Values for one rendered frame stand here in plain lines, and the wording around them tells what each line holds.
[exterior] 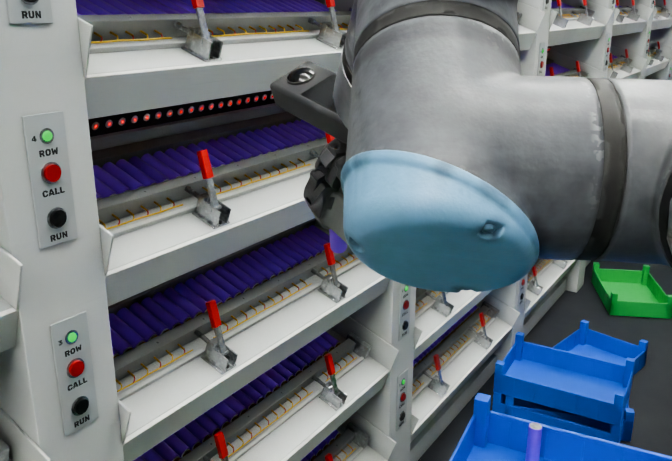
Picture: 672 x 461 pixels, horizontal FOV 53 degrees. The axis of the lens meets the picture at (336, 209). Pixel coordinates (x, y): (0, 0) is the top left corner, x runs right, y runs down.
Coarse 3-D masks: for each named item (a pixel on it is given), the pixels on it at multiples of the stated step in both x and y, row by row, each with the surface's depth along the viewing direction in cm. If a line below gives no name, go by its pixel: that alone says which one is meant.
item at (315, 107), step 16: (304, 64) 60; (288, 80) 58; (304, 80) 57; (320, 80) 57; (288, 96) 57; (304, 96) 56; (320, 96) 55; (304, 112) 56; (320, 112) 54; (336, 112) 53; (320, 128) 55; (336, 128) 53
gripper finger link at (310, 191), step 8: (320, 168) 57; (328, 168) 57; (312, 176) 57; (320, 176) 57; (312, 184) 58; (320, 184) 58; (328, 184) 59; (304, 192) 59; (312, 192) 58; (320, 192) 58; (328, 192) 59; (312, 200) 59; (320, 200) 60; (312, 208) 63; (320, 208) 61; (320, 216) 63
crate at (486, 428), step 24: (480, 408) 96; (480, 432) 97; (504, 432) 98; (552, 432) 94; (576, 432) 93; (456, 456) 89; (480, 456) 96; (504, 456) 96; (552, 456) 95; (576, 456) 94; (600, 456) 92; (624, 456) 90; (648, 456) 89
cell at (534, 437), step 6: (528, 426) 92; (534, 426) 92; (540, 426) 92; (528, 432) 92; (534, 432) 91; (540, 432) 92; (528, 438) 92; (534, 438) 92; (540, 438) 92; (528, 444) 93; (534, 444) 92; (540, 444) 92; (528, 450) 93; (534, 450) 92; (528, 456) 93; (534, 456) 92
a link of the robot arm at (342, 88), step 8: (344, 72) 45; (336, 80) 47; (344, 80) 45; (336, 88) 47; (344, 88) 45; (336, 96) 48; (344, 96) 46; (336, 104) 48; (344, 104) 46; (344, 112) 47; (344, 120) 47
